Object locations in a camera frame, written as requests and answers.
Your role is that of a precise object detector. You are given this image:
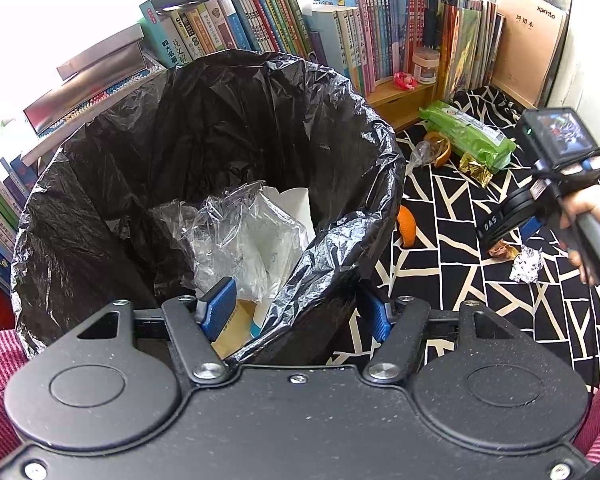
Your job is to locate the row of thin colourful books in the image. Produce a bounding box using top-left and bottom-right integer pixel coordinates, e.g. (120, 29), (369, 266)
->
(437, 0), (506, 103)

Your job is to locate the person's right hand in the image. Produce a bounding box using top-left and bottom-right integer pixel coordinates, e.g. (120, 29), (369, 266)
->
(560, 185), (600, 286)

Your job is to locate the brown cover notebook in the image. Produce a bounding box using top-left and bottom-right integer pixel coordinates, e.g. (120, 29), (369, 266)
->
(490, 0), (571, 111)

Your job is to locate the black white patterned cloth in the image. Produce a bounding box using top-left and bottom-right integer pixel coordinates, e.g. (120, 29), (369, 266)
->
(325, 85), (600, 396)

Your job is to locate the clear plastic bag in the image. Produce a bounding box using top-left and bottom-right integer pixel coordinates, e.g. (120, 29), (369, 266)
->
(150, 182), (316, 306)

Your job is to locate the black plastic trash bag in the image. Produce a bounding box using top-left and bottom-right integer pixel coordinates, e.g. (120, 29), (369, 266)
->
(11, 49), (407, 365)

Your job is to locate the stack of lying books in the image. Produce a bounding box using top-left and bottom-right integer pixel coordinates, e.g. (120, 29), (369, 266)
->
(22, 25), (166, 166)

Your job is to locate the brown wrapper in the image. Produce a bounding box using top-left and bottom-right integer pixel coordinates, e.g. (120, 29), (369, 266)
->
(487, 239), (522, 262)

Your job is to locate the white paper box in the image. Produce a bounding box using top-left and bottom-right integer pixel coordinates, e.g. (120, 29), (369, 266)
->
(260, 186), (316, 241)

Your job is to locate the red pink bead bracelet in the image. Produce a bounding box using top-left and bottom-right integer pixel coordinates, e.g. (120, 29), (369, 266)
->
(392, 72), (421, 92)

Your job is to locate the cup-shaped orange peel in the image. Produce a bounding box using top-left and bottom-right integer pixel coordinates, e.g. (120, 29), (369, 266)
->
(425, 131), (452, 167)

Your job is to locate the brown paper packet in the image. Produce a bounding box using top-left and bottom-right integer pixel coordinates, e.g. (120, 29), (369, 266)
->
(212, 300), (258, 358)

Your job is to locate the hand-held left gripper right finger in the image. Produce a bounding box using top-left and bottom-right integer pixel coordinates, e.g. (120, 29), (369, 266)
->
(361, 285), (523, 386)

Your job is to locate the silver foil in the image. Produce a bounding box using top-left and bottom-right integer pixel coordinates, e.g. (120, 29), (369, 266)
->
(510, 247), (545, 283)

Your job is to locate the green wet wipes pack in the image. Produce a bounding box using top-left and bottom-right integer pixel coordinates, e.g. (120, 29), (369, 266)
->
(420, 101), (516, 171)

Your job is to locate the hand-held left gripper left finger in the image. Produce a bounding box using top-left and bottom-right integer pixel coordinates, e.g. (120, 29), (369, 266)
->
(77, 276), (238, 386)

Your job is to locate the gold foil wrapper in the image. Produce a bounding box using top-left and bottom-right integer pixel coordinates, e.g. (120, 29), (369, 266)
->
(459, 152), (495, 188)

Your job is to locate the orange peel piece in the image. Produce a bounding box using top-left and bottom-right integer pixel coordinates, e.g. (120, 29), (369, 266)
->
(397, 206), (417, 248)

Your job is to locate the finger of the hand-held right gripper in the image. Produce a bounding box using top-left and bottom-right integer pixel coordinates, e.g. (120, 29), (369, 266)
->
(519, 216), (542, 242)

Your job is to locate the small white jar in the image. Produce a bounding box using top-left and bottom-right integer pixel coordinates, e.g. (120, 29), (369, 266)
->
(412, 47), (441, 85)

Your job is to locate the wooden desk shelf with drawers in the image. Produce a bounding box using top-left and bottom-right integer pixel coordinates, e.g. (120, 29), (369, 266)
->
(367, 77), (438, 131)

